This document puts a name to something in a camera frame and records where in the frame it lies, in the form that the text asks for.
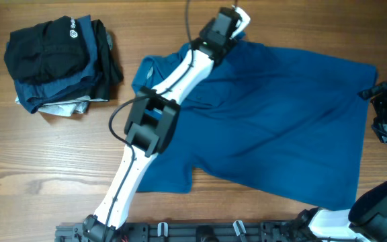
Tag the blue polo shirt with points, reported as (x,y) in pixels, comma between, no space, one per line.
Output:
(284,121)

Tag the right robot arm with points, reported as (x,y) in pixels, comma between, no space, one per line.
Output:
(366,220)

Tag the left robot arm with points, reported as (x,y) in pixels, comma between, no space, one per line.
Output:
(153,119)

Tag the black bottom folded garment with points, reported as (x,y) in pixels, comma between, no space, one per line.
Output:
(108,66)

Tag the black folded garment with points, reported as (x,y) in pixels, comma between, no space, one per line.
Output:
(108,66)
(47,51)

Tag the light grey folded garment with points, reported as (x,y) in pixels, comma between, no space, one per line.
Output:
(66,108)

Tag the navy folded garment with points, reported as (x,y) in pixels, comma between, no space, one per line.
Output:
(78,88)

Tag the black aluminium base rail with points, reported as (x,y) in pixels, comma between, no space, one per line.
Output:
(238,231)

